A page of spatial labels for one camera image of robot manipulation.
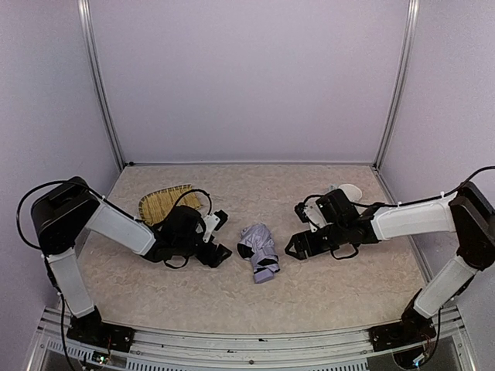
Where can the light blue plastic jug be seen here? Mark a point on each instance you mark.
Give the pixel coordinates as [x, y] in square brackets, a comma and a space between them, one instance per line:
[352, 192]

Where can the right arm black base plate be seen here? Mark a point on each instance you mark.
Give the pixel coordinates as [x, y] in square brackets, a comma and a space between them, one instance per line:
[398, 334]

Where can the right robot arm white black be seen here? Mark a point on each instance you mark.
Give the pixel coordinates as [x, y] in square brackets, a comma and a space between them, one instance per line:
[336, 221]

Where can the aluminium corner post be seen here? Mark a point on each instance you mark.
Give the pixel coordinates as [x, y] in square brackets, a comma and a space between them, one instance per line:
[95, 71]
[399, 83]

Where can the woven bamboo tray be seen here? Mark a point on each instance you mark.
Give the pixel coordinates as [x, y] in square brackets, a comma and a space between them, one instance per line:
[154, 207]

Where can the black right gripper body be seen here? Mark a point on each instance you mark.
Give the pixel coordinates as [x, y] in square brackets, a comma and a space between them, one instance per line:
[313, 243]

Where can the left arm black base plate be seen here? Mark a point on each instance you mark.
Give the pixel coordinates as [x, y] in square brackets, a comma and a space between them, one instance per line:
[104, 335]

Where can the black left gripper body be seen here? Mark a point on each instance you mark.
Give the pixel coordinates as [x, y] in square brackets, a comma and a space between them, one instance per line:
[209, 255]

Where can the lilac umbrella with black lining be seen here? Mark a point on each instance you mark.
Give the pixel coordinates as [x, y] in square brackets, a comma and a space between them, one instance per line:
[257, 245]

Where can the aluminium front rail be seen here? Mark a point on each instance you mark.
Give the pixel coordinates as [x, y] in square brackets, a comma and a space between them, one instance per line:
[446, 347]

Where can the aluminium corner post left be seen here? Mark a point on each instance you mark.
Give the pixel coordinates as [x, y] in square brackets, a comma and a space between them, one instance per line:
[95, 71]

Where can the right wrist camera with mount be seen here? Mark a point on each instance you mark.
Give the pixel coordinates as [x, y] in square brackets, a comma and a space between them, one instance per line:
[309, 213]

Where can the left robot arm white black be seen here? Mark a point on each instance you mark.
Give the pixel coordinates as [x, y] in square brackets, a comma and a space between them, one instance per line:
[71, 207]

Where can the aluminium corner post right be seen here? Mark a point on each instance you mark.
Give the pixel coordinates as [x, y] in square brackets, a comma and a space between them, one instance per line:
[399, 83]

